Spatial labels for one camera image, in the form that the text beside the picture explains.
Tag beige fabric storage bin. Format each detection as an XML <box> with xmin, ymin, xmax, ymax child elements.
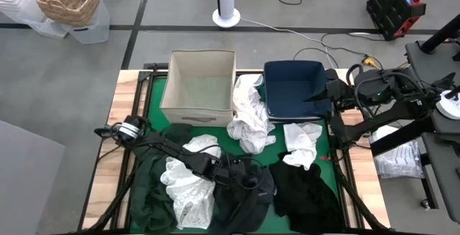
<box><xmin>160</xmin><ymin>49</ymin><xmax>237</xmax><ymax>128</ymax></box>

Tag green table mat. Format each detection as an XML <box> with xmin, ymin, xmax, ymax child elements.
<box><xmin>128</xmin><ymin>75</ymin><xmax>341</xmax><ymax>234</ymax></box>

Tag small white garment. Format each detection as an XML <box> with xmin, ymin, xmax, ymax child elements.
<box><xmin>282</xmin><ymin>121</ymin><xmax>323</xmax><ymax>172</ymax></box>

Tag grey flat panel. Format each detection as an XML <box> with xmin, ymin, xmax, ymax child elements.
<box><xmin>0</xmin><ymin>119</ymin><xmax>66</xmax><ymax>235</ymax></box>

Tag dark green garment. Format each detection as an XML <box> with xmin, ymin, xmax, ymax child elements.
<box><xmin>129</xmin><ymin>123</ymin><xmax>196</xmax><ymax>234</ymax></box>

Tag dark navy garment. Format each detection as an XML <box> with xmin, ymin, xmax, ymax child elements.
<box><xmin>207</xmin><ymin>158</ymin><xmax>278</xmax><ymax>234</ymax></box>

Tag clear plastic storage bins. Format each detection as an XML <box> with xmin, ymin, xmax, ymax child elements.
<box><xmin>0</xmin><ymin>0</ymin><xmax>111</xmax><ymax>45</ymax></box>

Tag clear plastic bag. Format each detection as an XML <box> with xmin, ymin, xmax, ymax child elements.
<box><xmin>369</xmin><ymin>124</ymin><xmax>426</xmax><ymax>180</ymax></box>

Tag grey equipment cart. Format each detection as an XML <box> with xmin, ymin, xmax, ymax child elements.
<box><xmin>404</xmin><ymin>40</ymin><xmax>460</xmax><ymax>225</ymax></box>

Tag red black power station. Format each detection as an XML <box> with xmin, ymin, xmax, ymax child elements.
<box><xmin>366</xmin><ymin>0</ymin><xmax>428</xmax><ymax>42</ymax></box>

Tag long white garment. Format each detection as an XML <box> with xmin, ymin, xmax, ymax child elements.
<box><xmin>226</xmin><ymin>73</ymin><xmax>277</xmax><ymax>155</ymax></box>

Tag white tower fan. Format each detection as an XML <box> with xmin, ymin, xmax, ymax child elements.
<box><xmin>211</xmin><ymin>0</ymin><xmax>242</xmax><ymax>29</ymax></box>

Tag black fuzzy garment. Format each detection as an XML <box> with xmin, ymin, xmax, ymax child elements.
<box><xmin>269</xmin><ymin>151</ymin><xmax>346</xmax><ymax>235</ymax></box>

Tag white floor cable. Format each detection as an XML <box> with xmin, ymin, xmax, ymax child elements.
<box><xmin>239</xmin><ymin>17</ymin><xmax>335</xmax><ymax>69</ymax></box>

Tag navy white-striped fabric bin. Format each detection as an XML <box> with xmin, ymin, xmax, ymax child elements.
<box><xmin>262</xmin><ymin>60</ymin><xmax>334</xmax><ymax>124</ymax></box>

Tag white tape roll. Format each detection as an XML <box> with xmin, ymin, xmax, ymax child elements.
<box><xmin>436</xmin><ymin>89</ymin><xmax>460</xmax><ymax>121</ymax></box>

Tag black metal table frame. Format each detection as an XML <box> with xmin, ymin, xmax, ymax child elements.
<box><xmin>76</xmin><ymin>62</ymin><xmax>393</xmax><ymax>235</ymax></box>

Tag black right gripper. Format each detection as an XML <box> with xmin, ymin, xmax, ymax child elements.
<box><xmin>305</xmin><ymin>68</ymin><xmax>356</xmax><ymax>112</ymax></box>

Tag white lace garment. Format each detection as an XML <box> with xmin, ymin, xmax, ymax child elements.
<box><xmin>160</xmin><ymin>134</ymin><xmax>223</xmax><ymax>231</ymax></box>

